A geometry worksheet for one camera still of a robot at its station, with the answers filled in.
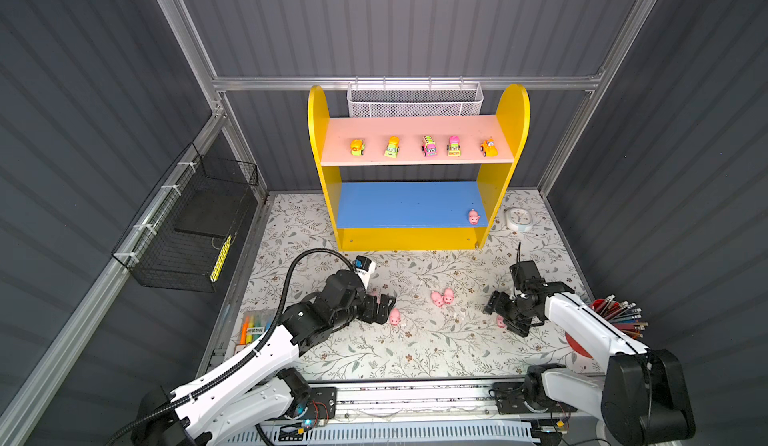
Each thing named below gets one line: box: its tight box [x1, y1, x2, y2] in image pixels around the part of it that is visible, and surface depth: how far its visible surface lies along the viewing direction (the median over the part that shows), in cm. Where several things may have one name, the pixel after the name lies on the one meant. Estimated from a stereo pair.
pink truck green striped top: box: [421, 135, 438, 157], surface depth 74 cm
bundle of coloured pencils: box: [592, 294, 649, 339], surface depth 75 cm
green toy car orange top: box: [384, 136, 401, 159], surface depth 74 cm
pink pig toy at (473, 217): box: [468, 208, 481, 226], surface depth 93 cm
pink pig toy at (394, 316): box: [389, 307, 401, 326], surface depth 88 cm
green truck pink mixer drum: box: [446, 135, 461, 157], surface depth 74 cm
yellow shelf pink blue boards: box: [307, 85, 530, 250], surface depth 82 cm
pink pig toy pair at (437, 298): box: [431, 290, 444, 308], surface depth 92 cm
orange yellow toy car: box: [479, 138, 499, 158], surface depth 74 cm
